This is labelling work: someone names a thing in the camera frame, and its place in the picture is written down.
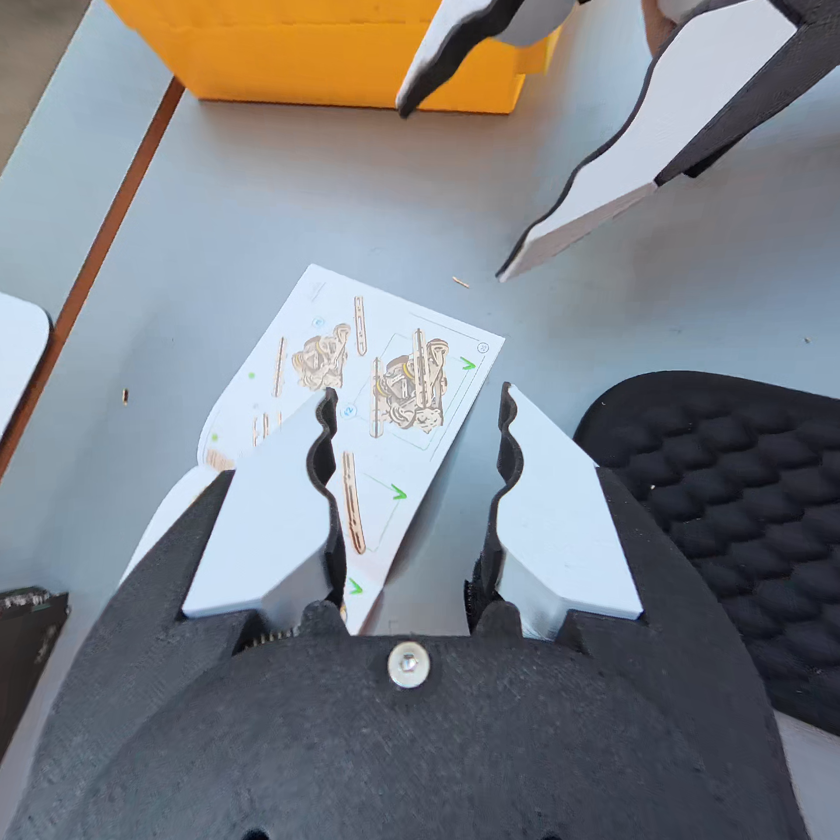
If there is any black quilted cushion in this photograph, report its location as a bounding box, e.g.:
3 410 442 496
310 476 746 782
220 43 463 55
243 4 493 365
573 371 840 737

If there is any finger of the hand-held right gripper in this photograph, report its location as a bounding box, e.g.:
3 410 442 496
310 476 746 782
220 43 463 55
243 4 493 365
495 0 805 283
395 0 578 120

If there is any yellow cardboard box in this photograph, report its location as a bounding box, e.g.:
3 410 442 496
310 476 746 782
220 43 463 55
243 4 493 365
105 0 562 116

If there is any white instruction booklet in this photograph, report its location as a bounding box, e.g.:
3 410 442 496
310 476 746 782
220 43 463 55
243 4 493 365
118 264 506 637

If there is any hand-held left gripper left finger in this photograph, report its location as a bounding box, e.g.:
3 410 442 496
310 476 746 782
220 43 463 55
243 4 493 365
180 387 347 632

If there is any white board with dark edge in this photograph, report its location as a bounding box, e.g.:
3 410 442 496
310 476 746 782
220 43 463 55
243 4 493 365
0 292 53 442

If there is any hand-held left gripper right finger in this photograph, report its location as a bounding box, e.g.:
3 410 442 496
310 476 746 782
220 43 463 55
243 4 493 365
469 382 644 641

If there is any black printed box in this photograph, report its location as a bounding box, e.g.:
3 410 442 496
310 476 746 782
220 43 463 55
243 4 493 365
0 586 70 762

